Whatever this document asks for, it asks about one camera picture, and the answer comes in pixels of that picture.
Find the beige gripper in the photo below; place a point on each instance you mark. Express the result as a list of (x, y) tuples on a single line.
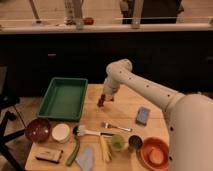
[(109, 97)]

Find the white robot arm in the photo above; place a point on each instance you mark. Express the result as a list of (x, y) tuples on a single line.
[(189, 117)]

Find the silver fork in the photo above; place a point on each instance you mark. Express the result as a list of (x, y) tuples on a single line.
[(108, 125)]

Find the blue sponge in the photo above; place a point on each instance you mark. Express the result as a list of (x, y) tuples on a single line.
[(142, 116)]

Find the yellow corn cob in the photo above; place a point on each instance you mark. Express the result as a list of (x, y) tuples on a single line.
[(106, 155)]

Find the green plastic cup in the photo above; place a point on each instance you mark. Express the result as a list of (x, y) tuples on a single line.
[(117, 142)]

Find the green plastic tray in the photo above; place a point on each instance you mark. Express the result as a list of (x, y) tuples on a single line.
[(64, 99)]

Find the small metal cup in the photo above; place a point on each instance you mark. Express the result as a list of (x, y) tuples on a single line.
[(135, 143)]

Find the white round container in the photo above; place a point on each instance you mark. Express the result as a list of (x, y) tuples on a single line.
[(61, 133)]

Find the green cucumber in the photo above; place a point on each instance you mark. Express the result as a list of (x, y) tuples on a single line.
[(73, 155)]

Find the blue-grey cloth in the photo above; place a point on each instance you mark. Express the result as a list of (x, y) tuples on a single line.
[(86, 159)]

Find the orange bowl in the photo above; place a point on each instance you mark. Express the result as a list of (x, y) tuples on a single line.
[(154, 154)]

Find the dark red bowl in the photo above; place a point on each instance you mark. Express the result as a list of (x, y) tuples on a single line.
[(38, 130)]

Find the red object on counter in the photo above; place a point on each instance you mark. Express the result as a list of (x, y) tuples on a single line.
[(88, 21)]

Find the wooden black eraser block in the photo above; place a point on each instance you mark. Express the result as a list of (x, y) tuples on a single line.
[(50, 155)]

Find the black chair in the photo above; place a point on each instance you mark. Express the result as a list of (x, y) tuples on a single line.
[(7, 99)]

